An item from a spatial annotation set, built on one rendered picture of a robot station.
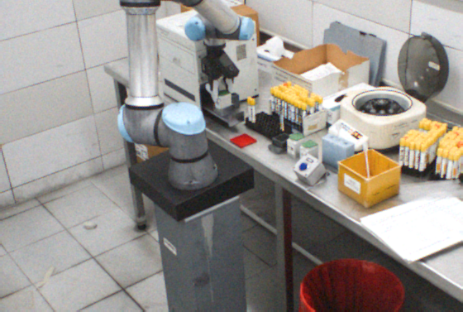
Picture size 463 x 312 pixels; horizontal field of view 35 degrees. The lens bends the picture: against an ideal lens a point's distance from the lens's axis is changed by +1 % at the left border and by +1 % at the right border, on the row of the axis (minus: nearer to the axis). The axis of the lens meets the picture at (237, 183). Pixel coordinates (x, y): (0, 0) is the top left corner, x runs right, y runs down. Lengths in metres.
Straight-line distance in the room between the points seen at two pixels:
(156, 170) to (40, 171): 1.83
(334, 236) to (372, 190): 0.95
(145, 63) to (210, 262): 0.65
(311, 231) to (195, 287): 0.93
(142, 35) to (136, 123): 0.26
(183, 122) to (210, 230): 0.36
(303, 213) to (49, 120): 1.49
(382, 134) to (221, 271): 0.68
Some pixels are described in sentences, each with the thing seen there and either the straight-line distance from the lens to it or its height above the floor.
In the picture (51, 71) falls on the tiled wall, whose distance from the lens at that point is 3.91.
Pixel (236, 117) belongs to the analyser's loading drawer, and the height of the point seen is 0.92.
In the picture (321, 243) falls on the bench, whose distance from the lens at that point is 3.07.
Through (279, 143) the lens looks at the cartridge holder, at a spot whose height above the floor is 0.91.
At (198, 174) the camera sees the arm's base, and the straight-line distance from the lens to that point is 2.18.
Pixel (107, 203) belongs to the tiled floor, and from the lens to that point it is 3.95.
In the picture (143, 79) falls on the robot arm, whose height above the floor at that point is 1.25.
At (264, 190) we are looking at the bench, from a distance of 3.41.
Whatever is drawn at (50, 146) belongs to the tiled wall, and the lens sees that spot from 4.05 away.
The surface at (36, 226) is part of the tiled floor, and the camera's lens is 3.89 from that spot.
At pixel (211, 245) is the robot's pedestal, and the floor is 0.74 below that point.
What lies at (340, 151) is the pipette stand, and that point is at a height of 0.95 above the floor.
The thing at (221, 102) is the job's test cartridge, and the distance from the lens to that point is 2.64.
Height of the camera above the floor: 2.11
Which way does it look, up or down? 32 degrees down
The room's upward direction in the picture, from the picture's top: 4 degrees counter-clockwise
